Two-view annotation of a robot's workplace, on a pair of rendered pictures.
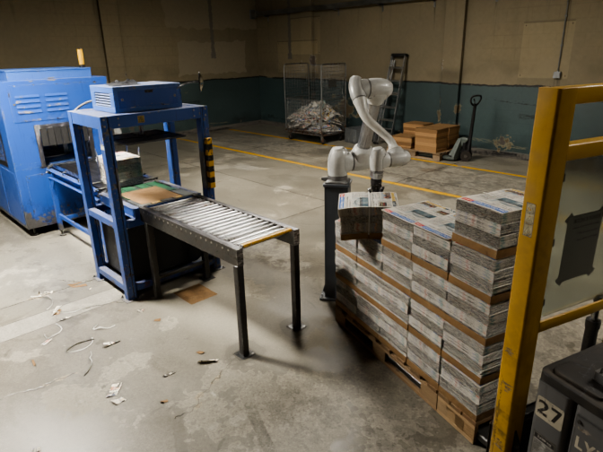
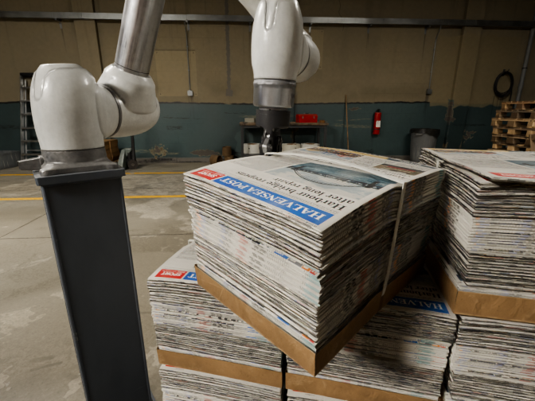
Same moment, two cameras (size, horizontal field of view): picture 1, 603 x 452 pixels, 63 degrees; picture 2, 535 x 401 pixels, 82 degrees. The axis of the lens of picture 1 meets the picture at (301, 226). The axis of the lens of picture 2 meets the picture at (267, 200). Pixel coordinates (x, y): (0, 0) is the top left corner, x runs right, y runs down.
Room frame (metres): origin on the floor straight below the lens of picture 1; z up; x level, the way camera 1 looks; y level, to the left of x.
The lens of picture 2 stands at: (2.79, 0.04, 1.16)
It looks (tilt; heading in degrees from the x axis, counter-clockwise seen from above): 16 degrees down; 309
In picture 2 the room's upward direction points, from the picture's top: straight up
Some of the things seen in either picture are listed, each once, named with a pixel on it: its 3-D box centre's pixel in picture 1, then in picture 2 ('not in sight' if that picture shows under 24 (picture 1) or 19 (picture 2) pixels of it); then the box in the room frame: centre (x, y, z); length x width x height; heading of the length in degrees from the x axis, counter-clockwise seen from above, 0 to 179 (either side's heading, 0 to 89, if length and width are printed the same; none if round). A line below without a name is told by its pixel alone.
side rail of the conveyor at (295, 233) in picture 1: (240, 216); not in sight; (3.72, 0.49, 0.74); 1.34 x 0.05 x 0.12; 43
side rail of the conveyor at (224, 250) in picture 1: (185, 232); not in sight; (3.38, 0.86, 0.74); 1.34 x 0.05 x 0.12; 43
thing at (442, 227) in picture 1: (454, 225); not in sight; (2.52, -0.84, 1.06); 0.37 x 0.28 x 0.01; 117
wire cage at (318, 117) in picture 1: (314, 102); not in sight; (11.45, -0.37, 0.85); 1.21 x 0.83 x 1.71; 43
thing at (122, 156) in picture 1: (119, 169); not in sight; (4.71, 1.76, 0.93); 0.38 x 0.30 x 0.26; 43
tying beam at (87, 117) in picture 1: (139, 114); not in sight; (4.29, 1.37, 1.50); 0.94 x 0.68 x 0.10; 133
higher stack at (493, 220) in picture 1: (491, 317); not in sight; (2.25, -0.99, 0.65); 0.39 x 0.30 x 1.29; 116
